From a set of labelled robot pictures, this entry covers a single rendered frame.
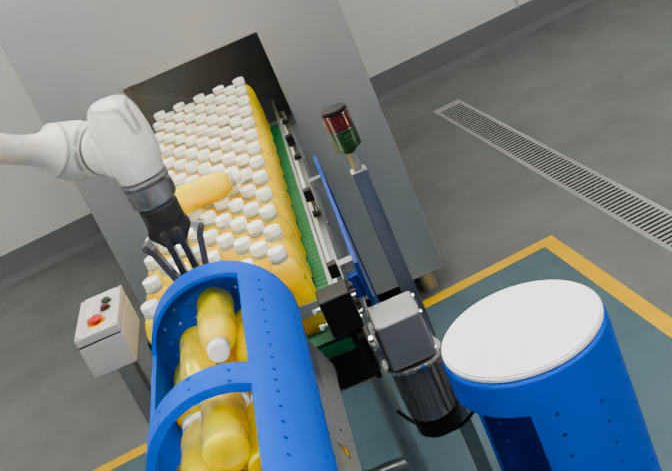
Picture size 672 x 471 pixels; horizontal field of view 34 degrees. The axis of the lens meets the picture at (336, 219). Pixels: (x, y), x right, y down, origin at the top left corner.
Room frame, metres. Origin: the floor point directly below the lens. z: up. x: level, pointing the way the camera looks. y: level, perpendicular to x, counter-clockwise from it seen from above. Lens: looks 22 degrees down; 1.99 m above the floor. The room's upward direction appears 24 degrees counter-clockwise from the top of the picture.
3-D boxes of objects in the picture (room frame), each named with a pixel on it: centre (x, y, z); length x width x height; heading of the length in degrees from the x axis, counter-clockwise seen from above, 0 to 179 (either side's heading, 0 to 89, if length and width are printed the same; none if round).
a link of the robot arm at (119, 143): (1.96, 0.30, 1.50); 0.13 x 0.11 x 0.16; 42
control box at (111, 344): (2.23, 0.56, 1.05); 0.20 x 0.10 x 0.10; 179
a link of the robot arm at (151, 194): (1.95, 0.29, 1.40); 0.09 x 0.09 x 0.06
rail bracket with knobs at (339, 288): (2.06, 0.07, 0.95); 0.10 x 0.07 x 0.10; 89
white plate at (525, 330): (1.57, -0.21, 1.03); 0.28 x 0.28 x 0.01
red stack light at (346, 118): (2.39, -0.09, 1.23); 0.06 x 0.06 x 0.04
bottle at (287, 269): (2.14, 0.14, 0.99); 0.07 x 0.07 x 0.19
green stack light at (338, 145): (2.39, -0.09, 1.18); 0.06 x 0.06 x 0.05
